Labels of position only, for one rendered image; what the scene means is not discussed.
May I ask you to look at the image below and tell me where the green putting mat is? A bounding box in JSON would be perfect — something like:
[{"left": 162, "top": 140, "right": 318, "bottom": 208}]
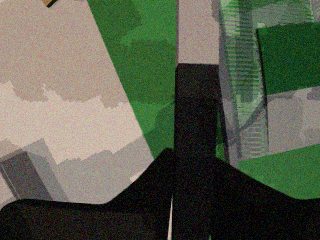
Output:
[{"left": 87, "top": 0, "right": 320, "bottom": 200}]

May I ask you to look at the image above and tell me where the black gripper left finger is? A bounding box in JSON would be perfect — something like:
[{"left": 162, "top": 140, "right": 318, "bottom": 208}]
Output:
[{"left": 0, "top": 148, "right": 173, "bottom": 240}]

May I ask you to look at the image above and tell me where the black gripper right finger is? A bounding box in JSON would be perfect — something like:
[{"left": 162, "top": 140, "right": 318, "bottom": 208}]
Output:
[{"left": 209, "top": 156, "right": 320, "bottom": 240}]

